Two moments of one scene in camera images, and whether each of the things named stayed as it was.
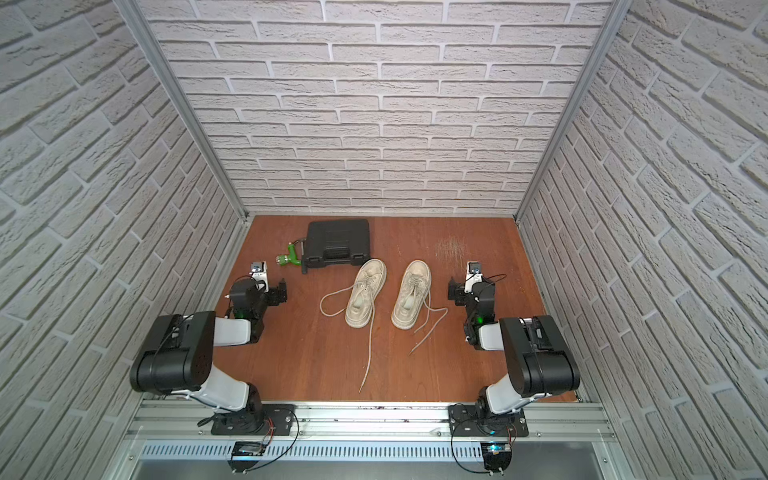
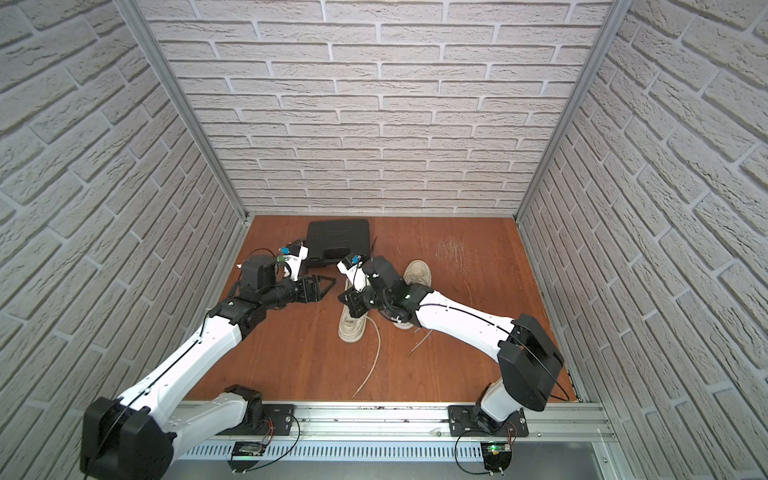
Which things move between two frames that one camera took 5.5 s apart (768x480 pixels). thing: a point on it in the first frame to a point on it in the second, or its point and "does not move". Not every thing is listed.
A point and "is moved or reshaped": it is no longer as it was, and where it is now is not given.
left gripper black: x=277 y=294 to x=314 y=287
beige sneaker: x=368 y=283 is moved or reshaped
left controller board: x=245 y=456 does not move
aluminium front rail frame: x=182 y=431 does not move
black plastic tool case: x=344 y=241 does not move
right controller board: x=496 y=456 does not move
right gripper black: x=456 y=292 to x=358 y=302
